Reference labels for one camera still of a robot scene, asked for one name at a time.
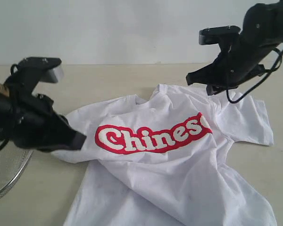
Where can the round wire mesh basket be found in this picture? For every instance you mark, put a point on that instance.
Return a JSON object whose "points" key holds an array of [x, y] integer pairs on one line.
{"points": [[13, 162]]}

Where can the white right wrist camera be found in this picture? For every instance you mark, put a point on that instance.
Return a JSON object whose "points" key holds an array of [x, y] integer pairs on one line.
{"points": [[224, 36]]}

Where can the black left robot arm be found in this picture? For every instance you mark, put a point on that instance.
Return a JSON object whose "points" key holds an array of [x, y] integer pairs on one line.
{"points": [[5, 92]]}

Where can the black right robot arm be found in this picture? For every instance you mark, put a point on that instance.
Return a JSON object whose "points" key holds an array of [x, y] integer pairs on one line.
{"points": [[262, 27]]}

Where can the white t-shirt with red logo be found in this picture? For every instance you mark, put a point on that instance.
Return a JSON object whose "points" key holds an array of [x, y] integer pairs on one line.
{"points": [[162, 161]]}

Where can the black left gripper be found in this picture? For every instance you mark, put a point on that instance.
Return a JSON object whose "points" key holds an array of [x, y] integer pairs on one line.
{"points": [[33, 124]]}

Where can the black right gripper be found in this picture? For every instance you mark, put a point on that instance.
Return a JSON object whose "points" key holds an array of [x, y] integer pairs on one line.
{"points": [[240, 64]]}

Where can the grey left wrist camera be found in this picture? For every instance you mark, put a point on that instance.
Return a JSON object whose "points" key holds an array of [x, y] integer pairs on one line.
{"points": [[32, 70]]}

